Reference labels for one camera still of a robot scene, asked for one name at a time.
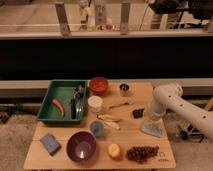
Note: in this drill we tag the black handled utensil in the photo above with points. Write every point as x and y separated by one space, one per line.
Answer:
78 93

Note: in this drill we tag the purple bowl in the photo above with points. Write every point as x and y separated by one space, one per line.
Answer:
81 146

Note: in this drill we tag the black rectangular block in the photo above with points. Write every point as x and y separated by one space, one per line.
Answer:
138 113

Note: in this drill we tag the bunch of dark grapes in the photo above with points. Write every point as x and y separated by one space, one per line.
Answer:
141 154

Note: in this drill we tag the black wheeled stand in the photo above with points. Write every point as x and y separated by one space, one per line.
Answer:
188 131

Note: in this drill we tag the wooden folding table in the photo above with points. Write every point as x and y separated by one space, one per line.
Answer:
127 136

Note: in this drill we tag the orange fruit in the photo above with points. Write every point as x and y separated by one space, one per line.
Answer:
114 151

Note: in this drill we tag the blue small cup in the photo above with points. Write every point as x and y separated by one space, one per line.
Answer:
97 128

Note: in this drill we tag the white round container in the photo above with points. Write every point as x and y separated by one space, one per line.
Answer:
95 103

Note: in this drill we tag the red bowl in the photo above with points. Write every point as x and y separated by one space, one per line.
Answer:
98 85

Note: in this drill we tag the light blue towel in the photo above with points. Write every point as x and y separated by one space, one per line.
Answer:
151 129

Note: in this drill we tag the green plastic tray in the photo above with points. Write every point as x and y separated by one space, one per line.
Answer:
62 90

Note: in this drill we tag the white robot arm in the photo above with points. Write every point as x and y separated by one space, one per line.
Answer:
169 96

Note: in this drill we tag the beige plastic spoon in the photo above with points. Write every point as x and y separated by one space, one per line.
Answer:
127 102

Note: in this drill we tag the blue sponge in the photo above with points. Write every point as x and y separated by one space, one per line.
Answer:
50 144

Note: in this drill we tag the red chili pepper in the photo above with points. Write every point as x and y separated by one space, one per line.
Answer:
59 106

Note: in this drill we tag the yellow handled knife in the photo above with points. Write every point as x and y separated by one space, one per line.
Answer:
110 121

